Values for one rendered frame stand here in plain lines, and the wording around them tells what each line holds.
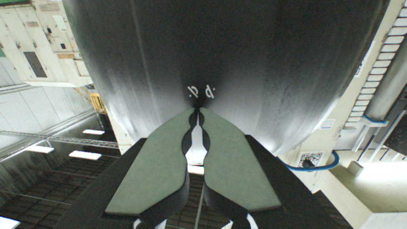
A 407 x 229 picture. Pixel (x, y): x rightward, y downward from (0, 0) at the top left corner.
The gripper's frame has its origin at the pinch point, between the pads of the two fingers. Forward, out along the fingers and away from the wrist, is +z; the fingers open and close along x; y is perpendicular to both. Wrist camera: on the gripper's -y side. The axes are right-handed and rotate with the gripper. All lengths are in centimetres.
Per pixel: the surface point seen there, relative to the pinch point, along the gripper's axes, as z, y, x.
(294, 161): 17.7, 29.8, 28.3
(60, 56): 365, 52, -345
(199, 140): 2.1, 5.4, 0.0
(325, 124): 19.2, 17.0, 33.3
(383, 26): 22.0, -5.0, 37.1
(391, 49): 22.5, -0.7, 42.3
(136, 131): 2.2, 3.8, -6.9
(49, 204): 360, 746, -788
